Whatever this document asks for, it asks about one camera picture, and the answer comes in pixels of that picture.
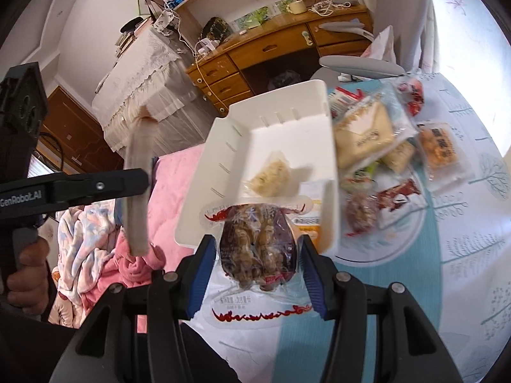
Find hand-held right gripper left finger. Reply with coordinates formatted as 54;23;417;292
52;235;218;383

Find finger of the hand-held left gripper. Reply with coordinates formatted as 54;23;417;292
52;169;151;208

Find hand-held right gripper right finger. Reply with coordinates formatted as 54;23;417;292
297;235;466;383

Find long beige snack bar packet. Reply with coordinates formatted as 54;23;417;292
123;116;157;257

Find dark brown snack clear packet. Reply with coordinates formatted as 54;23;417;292
203;203;316;330

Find white plastic tray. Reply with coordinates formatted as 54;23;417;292
175;80;341;254

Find person's left hand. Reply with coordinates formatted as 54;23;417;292
6;238;52;309

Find orange and white snack packet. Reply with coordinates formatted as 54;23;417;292
293;184;327;250

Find floral print blanket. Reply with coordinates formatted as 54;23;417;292
50;203;130;330

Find brown wooden door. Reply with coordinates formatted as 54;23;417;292
40;86;125;173

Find pink blanket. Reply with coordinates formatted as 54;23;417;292
115;144;209;288

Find brown snack packet red ends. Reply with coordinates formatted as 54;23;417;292
343;189;382;237

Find white round plate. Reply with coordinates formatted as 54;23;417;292
331;168;434;266

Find lace-covered cabinet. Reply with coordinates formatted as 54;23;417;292
92;28;200;153

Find pale dumpling-shaped snack packet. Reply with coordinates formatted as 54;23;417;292
243;151;301;199

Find green and white snack packet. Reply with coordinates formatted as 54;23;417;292
341;160;382;186

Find red brown snack wrapper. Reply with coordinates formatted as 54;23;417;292
375;177;426;226

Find large yellow cake packet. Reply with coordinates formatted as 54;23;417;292
331;94;412;170

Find small beige cake packet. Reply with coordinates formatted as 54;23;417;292
381;139;420;174

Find white patterned pouch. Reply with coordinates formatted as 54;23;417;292
154;10;179;33

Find white power strip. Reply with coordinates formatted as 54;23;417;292
195;38;222;56

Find orange fried snack packet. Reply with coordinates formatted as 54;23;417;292
417;122;469;184

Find dark patterned bag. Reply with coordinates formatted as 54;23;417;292
202;17;231;43

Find wooden desk with drawers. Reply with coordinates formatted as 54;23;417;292
186;4;374;113

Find grey office chair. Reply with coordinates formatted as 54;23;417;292
307;0;436;85

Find white plastic bag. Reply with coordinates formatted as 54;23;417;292
361;26;398;65

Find white leaf print curtain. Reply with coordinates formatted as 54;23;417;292
423;0;511;136

